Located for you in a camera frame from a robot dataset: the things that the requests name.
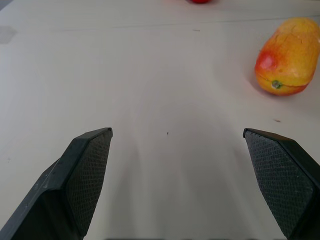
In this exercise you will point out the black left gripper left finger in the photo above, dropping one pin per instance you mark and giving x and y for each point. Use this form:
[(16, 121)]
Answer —
[(75, 180)]

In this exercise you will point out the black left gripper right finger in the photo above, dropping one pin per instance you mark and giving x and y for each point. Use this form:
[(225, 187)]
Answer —
[(282, 180)]

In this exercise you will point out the small red object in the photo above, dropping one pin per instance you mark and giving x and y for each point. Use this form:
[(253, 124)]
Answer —
[(199, 1)]

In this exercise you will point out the yellow red mango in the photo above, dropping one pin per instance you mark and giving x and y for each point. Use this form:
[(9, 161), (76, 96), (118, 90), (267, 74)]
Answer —
[(287, 57)]

